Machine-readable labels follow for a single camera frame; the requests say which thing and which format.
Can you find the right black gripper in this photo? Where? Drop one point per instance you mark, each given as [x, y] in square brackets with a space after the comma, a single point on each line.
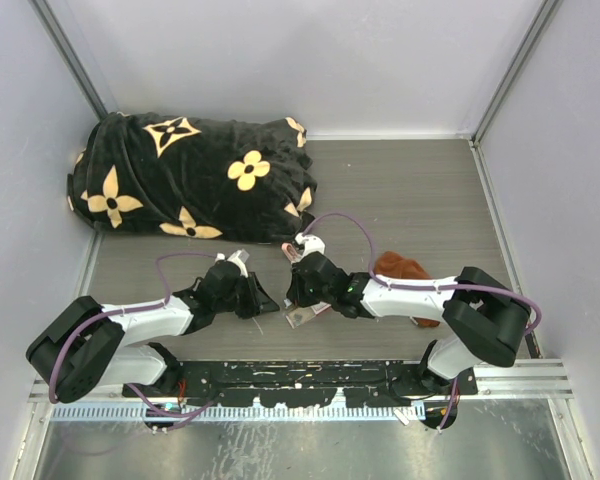
[295, 292]

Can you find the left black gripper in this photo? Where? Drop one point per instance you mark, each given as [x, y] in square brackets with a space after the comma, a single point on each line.
[255, 292]

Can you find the red white staple box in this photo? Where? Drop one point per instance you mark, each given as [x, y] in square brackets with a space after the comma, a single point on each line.
[299, 316]

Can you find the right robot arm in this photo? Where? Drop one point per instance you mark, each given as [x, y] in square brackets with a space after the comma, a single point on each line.
[488, 321]

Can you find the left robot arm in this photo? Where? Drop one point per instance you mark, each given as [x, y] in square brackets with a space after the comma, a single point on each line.
[92, 345]

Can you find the brown cloth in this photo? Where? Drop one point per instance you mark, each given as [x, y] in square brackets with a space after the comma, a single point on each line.
[393, 265]

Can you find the black floral plush blanket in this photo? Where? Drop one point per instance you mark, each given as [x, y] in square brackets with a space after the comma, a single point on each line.
[194, 177]

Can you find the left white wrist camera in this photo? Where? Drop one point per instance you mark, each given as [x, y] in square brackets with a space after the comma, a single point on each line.
[240, 258]

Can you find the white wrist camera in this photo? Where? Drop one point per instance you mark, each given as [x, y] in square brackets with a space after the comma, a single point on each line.
[307, 244]
[240, 258]

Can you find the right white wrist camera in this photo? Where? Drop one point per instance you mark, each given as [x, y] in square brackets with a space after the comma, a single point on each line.
[307, 244]

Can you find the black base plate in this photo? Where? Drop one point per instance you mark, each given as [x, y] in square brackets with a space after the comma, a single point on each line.
[372, 383]

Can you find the white slotted cable duct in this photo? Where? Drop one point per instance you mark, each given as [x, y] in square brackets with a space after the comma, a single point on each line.
[338, 411]

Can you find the aluminium front rail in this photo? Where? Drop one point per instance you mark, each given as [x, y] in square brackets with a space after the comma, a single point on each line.
[527, 379]

